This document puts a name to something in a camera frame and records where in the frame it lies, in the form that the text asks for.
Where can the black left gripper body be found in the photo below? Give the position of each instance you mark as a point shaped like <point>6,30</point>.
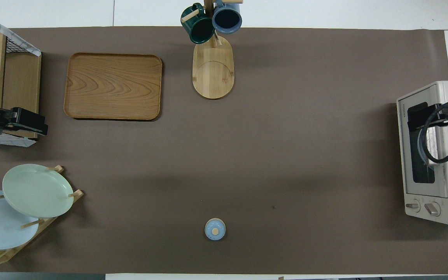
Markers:
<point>29,122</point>

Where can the small light blue plate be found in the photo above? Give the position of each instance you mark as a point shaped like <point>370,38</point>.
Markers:
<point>420,149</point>

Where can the toaster oven glass door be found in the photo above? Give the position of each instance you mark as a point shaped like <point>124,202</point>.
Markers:
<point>405,155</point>

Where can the wooden shelf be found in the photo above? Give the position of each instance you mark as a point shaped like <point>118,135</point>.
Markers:
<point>21,85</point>

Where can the pale green plate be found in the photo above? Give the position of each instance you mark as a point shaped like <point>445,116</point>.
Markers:
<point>37,190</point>

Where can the checkered white cloth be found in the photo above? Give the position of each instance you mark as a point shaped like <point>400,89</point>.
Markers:
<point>29,49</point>

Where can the wooden serving tray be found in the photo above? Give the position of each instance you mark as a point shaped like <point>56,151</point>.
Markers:
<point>113,86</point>

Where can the wooden plate rack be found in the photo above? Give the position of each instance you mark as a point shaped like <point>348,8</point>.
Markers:
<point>33,233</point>

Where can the brown table mat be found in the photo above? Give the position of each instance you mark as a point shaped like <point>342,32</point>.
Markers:
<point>286,155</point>

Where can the wooden mug tree stand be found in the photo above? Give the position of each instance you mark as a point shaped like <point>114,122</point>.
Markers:
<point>213,74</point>

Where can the dark green mug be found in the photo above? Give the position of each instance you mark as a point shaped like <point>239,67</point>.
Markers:
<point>196,27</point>

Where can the blue mug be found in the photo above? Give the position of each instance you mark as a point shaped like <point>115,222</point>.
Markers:
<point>227,17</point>

